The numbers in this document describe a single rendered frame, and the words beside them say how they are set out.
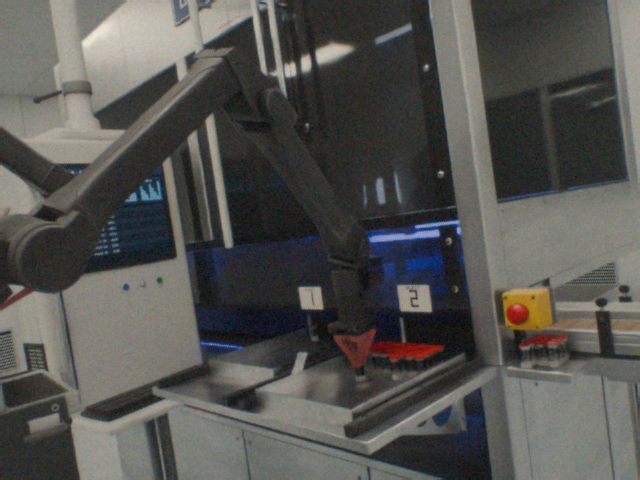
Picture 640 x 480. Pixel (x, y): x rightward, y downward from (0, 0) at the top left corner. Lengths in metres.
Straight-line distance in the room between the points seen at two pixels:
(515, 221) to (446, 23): 0.43
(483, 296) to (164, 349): 1.03
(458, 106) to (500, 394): 0.58
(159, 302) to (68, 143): 0.54
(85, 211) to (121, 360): 1.06
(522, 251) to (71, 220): 0.92
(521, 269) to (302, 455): 0.85
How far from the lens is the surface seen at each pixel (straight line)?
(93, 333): 1.67
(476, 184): 1.13
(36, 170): 1.12
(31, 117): 6.61
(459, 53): 1.17
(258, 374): 1.29
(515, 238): 1.24
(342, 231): 1.04
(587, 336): 1.21
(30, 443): 0.82
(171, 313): 1.81
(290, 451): 1.75
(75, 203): 0.69
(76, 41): 1.87
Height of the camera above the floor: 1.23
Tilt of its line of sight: 3 degrees down
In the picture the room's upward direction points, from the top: 8 degrees counter-clockwise
